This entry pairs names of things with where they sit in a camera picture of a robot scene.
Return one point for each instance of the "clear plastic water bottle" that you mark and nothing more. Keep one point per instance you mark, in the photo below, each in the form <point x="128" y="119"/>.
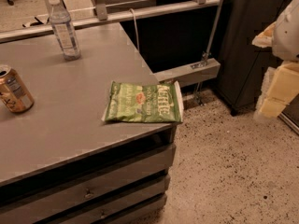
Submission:
<point x="64" y="30"/>

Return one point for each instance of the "gold soda can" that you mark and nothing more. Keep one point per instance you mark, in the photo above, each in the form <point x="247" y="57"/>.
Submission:
<point x="13" y="91"/>

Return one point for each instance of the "grey drawer cabinet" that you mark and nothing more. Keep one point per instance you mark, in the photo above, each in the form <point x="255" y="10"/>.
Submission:
<point x="114" y="186"/>

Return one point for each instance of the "green jalapeno chip bag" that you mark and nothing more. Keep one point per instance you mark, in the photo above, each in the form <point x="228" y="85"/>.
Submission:
<point x="144" y="104"/>

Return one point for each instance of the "grey metal side bracket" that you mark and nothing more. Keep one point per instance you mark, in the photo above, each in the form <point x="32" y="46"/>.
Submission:
<point x="190" y="74"/>

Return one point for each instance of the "dark grey cabinet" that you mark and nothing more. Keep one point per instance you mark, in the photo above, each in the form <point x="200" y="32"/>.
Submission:
<point x="242" y="64"/>

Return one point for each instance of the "grey metal frame rail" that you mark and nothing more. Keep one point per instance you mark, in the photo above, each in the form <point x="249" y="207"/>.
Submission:
<point x="126" y="15"/>

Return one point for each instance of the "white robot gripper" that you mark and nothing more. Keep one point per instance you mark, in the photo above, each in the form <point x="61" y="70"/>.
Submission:
<point x="287" y="34"/>

